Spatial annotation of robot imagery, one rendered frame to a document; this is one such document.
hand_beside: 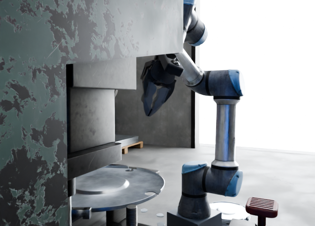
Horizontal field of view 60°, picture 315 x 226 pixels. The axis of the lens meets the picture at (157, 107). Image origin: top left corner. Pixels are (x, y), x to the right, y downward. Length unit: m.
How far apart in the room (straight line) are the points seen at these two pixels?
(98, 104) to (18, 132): 0.28
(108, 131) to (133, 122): 5.27
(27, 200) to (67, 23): 0.15
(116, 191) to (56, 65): 0.38
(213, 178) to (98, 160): 0.80
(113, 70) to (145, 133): 5.21
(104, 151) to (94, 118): 0.06
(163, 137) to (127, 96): 1.17
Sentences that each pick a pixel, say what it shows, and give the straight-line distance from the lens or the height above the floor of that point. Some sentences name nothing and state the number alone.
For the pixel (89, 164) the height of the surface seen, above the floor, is 0.87.
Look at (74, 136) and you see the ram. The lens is 0.45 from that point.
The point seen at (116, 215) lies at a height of 0.72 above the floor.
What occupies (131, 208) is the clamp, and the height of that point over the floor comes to 0.81.
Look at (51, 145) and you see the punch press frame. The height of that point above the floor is 0.94.
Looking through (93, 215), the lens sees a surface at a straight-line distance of 0.52.
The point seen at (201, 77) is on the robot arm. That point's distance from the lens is 1.18.
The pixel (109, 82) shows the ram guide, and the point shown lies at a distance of 0.47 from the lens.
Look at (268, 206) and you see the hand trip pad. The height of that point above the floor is 0.76.
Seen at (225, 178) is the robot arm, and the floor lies 0.64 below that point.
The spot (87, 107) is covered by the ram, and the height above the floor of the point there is 0.96.
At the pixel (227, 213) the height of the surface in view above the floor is 0.23.
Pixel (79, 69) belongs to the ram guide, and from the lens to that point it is 0.42.
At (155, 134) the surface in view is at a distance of 5.57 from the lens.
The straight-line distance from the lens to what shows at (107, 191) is 0.58.
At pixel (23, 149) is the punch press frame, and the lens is 0.23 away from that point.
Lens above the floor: 0.98
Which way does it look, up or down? 2 degrees down
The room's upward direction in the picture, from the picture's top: straight up
